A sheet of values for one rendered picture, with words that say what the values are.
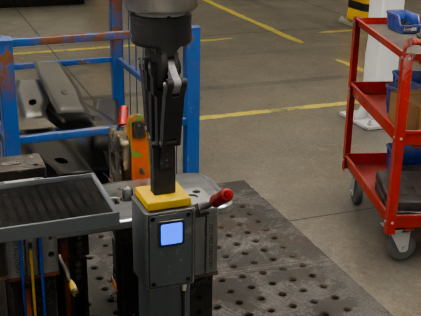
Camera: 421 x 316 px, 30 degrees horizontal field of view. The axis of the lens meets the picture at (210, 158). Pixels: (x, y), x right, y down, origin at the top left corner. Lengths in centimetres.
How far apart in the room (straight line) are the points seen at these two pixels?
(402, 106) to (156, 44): 222
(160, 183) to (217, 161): 335
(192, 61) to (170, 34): 226
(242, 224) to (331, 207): 188
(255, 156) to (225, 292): 280
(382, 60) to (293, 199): 144
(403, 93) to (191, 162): 92
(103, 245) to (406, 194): 177
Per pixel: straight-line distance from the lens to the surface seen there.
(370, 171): 386
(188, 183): 147
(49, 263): 118
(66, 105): 339
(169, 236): 103
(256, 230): 198
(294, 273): 180
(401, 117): 311
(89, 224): 95
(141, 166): 152
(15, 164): 151
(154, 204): 101
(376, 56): 504
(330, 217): 376
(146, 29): 94
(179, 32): 95
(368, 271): 331
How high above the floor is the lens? 156
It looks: 21 degrees down
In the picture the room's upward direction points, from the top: 1 degrees clockwise
